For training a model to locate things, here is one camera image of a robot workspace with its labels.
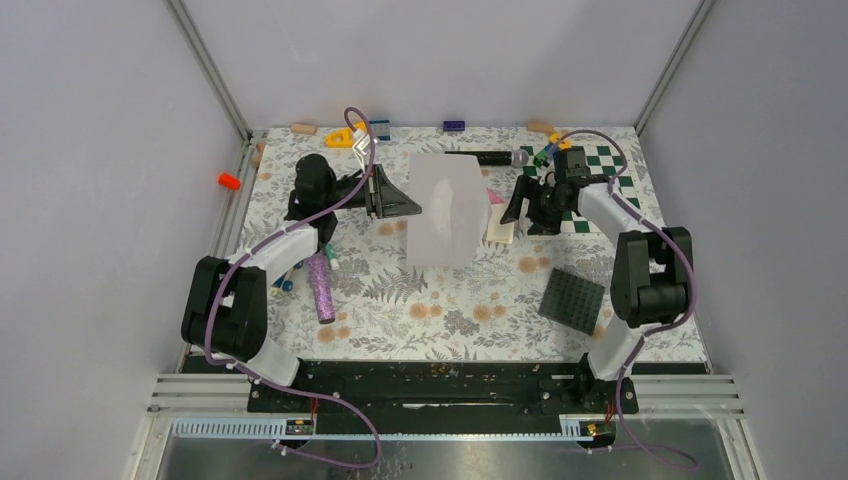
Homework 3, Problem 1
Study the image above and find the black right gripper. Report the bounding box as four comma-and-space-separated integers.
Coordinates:
500, 174, 571, 236

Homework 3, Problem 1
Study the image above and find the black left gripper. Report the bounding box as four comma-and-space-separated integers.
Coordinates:
322, 164, 422, 219

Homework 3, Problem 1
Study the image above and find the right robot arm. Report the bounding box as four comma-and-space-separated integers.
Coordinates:
500, 146, 695, 412

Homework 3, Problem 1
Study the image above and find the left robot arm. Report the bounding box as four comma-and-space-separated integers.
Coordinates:
181, 154, 422, 411

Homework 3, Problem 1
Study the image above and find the pink microphone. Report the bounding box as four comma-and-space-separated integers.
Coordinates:
487, 189, 505, 205

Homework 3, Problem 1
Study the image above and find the black microphone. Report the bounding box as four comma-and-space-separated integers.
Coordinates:
446, 149, 530, 168

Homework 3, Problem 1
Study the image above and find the green blue toy brick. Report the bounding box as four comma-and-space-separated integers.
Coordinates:
533, 144, 558, 168

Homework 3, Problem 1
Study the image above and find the floral patterned table mat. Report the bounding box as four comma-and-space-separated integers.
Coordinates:
209, 125, 710, 364

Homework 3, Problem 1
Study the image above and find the grey and blue brick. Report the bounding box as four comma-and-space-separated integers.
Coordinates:
369, 119, 391, 142

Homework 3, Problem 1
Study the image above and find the wooden block back right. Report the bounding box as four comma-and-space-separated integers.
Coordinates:
526, 121, 557, 136

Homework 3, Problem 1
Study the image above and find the green white glue stick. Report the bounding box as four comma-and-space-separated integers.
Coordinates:
324, 243, 340, 271

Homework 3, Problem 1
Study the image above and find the yellow triangle shape toy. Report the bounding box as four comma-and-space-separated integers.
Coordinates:
325, 122, 367, 148

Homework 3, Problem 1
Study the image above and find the green white chessboard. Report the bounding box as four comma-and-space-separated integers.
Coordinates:
518, 144, 656, 236

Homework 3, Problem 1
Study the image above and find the purple flat toy brick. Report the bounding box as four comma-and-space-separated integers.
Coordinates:
442, 120, 466, 132

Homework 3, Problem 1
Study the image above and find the purple glitter microphone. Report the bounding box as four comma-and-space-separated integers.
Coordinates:
306, 251, 336, 325

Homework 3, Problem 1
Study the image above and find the dark grey studded baseplate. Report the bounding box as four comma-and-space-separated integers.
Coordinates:
538, 268, 606, 336

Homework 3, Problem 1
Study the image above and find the light wooden block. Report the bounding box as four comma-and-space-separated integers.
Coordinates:
290, 123, 318, 136

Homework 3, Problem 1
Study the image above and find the blue red toy car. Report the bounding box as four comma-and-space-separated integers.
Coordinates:
270, 261, 304, 293

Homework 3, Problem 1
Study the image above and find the red plastic cylinder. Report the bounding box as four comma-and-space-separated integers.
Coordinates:
217, 173, 241, 191

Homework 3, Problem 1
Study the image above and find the orange yellow ring toy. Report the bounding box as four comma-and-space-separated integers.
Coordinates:
549, 133, 572, 150

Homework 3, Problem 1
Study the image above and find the wooden block by rail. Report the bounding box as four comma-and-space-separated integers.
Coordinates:
251, 141, 267, 169

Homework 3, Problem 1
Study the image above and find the aluminium side rail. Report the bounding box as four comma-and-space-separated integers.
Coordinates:
189, 131, 268, 343

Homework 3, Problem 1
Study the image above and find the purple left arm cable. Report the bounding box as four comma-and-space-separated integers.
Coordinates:
202, 107, 384, 470

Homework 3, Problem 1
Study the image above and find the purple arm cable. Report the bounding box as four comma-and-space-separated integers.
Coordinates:
555, 129, 701, 472
202, 107, 384, 470

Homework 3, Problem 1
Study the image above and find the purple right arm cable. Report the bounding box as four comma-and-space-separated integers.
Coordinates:
555, 129, 701, 472

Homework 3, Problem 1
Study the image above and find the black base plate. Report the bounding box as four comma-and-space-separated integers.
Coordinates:
182, 356, 710, 435

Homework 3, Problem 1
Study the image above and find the white perforated cable tray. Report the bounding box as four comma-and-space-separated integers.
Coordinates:
170, 415, 598, 444

